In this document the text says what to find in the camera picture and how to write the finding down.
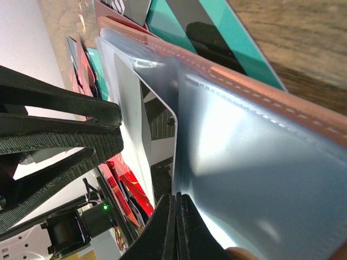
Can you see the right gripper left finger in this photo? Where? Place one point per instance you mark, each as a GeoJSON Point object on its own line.
{"type": "Point", "coordinates": [36, 116]}

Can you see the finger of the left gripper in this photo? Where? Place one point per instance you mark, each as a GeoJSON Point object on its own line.
{"type": "Point", "coordinates": [194, 240]}

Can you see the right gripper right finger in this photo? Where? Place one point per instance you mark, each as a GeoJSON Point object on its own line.
{"type": "Point", "coordinates": [158, 240]}

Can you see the pink leather card holder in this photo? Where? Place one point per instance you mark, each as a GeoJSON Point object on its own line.
{"type": "Point", "coordinates": [265, 169]}

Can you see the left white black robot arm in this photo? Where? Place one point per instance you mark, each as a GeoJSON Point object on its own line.
{"type": "Point", "coordinates": [60, 236]}

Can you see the teal card upper pile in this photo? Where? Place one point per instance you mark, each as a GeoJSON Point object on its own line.
{"type": "Point", "coordinates": [95, 61]}

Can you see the teal card pile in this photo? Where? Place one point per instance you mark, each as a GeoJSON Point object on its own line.
{"type": "Point", "coordinates": [95, 61]}
{"type": "Point", "coordinates": [212, 30]}

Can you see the red card left pile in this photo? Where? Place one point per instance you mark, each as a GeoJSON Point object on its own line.
{"type": "Point", "coordinates": [126, 190]}

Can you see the black glossy card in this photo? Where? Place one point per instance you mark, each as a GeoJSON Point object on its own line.
{"type": "Point", "coordinates": [149, 128]}

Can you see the teal card front pile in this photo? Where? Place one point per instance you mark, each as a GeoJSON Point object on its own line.
{"type": "Point", "coordinates": [212, 30]}

